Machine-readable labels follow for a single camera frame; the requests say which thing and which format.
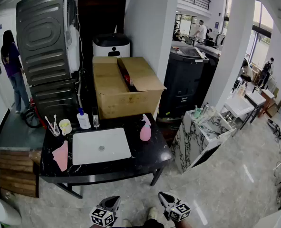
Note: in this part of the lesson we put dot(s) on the white lotion bottle blue cap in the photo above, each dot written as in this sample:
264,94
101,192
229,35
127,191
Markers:
83,121

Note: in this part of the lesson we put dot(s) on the dark grey washing machine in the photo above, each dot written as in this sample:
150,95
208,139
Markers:
44,39

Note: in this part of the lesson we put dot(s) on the white appliance black lid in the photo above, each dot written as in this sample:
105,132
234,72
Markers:
111,44

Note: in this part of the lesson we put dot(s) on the white rectangular sink basin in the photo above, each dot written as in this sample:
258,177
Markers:
90,151

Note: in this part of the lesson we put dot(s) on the white basin on stand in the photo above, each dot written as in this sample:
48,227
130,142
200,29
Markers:
240,106

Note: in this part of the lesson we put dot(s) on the black marble vanity table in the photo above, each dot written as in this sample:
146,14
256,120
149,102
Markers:
149,155

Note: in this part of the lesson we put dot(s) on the person's beige shoe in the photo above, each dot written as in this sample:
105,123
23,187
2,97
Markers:
152,213

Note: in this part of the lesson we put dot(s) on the chrome faucet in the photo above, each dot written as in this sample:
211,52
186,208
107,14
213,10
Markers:
95,117

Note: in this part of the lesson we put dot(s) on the black office printer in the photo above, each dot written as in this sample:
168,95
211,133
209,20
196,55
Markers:
185,79

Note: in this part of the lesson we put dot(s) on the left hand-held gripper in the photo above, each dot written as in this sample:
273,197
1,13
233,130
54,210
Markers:
101,216

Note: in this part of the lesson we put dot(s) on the large cardboard box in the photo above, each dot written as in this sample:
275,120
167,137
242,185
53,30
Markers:
111,98

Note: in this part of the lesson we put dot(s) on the green cup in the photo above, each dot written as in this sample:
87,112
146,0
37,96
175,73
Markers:
197,112

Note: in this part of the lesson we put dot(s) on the pink spray bottle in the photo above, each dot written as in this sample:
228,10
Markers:
145,133

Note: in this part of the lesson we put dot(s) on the white mug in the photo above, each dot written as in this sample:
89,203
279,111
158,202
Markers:
65,127

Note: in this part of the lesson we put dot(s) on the clear toothbrush cup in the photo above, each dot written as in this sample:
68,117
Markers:
54,130

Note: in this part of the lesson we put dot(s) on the wooden pallet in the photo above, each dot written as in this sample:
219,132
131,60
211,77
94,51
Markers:
14,172

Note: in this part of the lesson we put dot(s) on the dark grey ribbed appliance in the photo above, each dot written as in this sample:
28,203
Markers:
54,98

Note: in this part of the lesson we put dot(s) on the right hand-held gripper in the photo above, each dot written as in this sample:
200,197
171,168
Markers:
179,211

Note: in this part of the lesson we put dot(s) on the pink cloth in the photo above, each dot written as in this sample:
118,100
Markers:
61,155

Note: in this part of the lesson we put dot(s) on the person's black clothing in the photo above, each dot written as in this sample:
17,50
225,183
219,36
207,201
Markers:
152,223

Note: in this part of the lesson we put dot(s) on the chrome towel rack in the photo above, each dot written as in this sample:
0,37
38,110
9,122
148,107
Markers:
229,119

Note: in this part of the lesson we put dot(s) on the white veined marble vanity cabinet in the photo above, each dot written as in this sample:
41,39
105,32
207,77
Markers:
192,141

